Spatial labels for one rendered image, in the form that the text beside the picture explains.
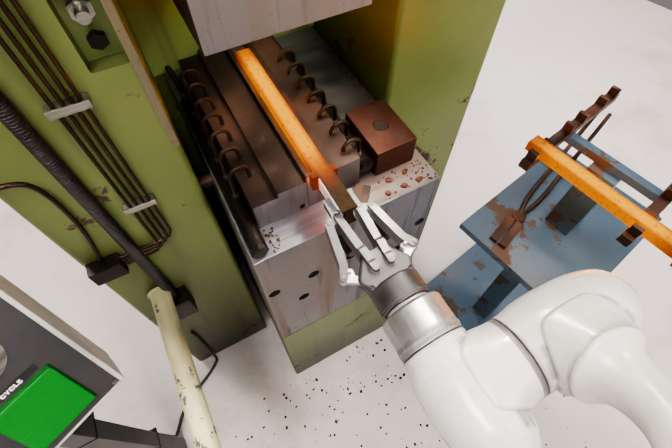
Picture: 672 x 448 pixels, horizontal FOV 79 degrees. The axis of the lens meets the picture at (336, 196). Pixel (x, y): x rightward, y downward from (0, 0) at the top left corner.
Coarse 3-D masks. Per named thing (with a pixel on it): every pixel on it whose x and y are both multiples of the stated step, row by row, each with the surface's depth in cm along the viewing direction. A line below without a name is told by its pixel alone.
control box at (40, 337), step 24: (0, 288) 43; (0, 312) 43; (24, 312) 45; (48, 312) 51; (0, 336) 44; (24, 336) 45; (48, 336) 47; (72, 336) 50; (0, 360) 44; (24, 360) 45; (48, 360) 47; (72, 360) 49; (96, 360) 51; (0, 384) 44; (24, 384) 46; (96, 384) 51; (72, 432) 50
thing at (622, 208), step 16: (528, 144) 80; (544, 144) 79; (544, 160) 78; (560, 160) 76; (576, 176) 74; (592, 176) 74; (592, 192) 73; (608, 192) 72; (608, 208) 72; (624, 208) 71; (640, 208) 71; (640, 224) 69; (656, 224) 69; (656, 240) 68
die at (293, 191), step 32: (192, 64) 86; (224, 64) 84; (288, 64) 84; (224, 96) 79; (256, 96) 77; (288, 96) 79; (224, 128) 76; (256, 128) 74; (320, 128) 74; (256, 160) 71; (288, 160) 70; (352, 160) 70; (256, 192) 68; (288, 192) 67
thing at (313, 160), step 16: (256, 64) 81; (256, 80) 79; (272, 96) 76; (272, 112) 75; (288, 112) 74; (288, 128) 72; (304, 144) 70; (304, 160) 68; (320, 160) 68; (320, 176) 64; (336, 176) 64; (320, 192) 68; (336, 192) 63; (352, 208) 61
